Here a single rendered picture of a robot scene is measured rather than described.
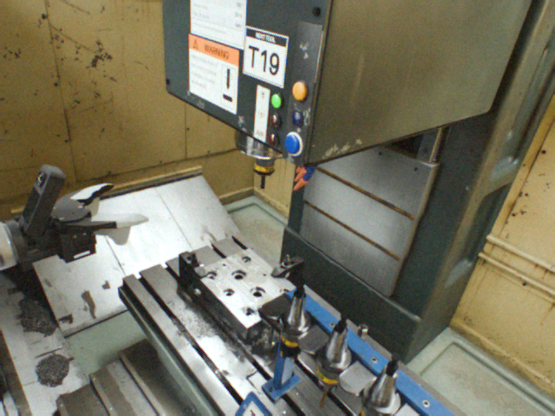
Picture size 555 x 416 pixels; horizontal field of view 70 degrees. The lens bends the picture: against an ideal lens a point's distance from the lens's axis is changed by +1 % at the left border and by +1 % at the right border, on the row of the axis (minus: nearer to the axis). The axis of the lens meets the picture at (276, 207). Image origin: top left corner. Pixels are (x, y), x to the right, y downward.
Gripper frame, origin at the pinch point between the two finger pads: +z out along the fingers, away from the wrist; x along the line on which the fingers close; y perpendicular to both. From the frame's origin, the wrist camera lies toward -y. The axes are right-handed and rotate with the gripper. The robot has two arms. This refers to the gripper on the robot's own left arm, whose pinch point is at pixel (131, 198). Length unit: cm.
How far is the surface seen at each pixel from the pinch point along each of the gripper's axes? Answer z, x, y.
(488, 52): 67, 30, -29
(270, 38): 15.5, 18.3, -30.9
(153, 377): 6, -12, 71
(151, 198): 51, -97, 62
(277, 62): 15.4, 20.4, -27.9
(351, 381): 19, 44, 23
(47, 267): -2, -81, 70
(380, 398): 18, 50, 21
